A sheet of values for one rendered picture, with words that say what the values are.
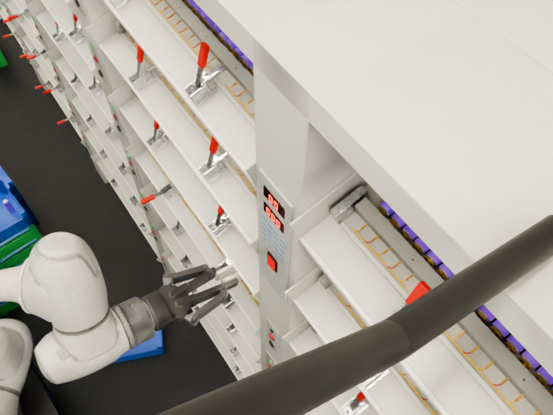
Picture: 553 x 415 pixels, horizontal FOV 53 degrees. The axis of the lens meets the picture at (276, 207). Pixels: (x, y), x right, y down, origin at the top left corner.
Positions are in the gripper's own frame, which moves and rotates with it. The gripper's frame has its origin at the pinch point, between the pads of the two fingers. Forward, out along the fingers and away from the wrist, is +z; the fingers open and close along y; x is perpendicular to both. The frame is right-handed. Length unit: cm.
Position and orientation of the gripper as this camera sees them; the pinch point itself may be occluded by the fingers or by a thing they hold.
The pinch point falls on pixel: (232, 273)
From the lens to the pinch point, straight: 122.1
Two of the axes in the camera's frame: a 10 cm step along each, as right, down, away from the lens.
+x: -1.8, 6.3, 7.5
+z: 8.0, -3.5, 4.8
